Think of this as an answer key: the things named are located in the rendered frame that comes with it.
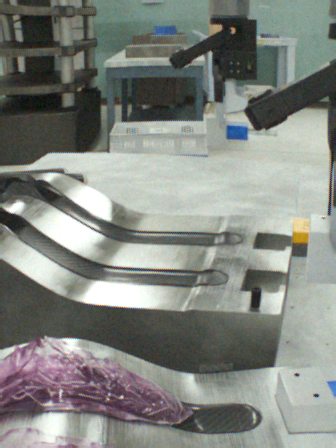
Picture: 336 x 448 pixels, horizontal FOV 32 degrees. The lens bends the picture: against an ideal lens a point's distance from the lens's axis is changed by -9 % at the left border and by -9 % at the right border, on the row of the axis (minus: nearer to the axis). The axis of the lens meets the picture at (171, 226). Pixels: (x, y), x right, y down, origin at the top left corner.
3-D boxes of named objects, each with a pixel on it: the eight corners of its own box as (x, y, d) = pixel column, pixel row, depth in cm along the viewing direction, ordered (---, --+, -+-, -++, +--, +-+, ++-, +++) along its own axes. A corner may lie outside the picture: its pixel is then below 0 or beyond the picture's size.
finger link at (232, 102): (248, 130, 105) (247, 80, 104) (214, 128, 106) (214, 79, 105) (248, 130, 108) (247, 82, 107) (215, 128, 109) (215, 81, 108)
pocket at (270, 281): (284, 301, 66) (287, 271, 64) (280, 325, 61) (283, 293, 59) (244, 299, 66) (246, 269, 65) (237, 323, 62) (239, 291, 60)
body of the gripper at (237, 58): (256, 83, 104) (256, 18, 100) (208, 81, 105) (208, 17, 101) (257, 79, 111) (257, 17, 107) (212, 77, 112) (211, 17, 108)
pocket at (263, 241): (290, 262, 75) (292, 234, 74) (287, 280, 71) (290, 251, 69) (255, 260, 76) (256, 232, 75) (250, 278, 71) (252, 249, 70)
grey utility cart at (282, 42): (283, 108, 686) (285, 30, 653) (296, 116, 638) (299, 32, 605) (192, 107, 676) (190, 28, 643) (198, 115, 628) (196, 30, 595)
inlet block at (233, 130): (276, 144, 114) (276, 117, 112) (277, 150, 109) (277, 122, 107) (208, 139, 116) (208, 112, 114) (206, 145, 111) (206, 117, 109)
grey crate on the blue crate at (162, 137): (206, 142, 417) (206, 121, 411) (208, 156, 378) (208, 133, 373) (115, 142, 419) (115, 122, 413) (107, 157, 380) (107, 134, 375)
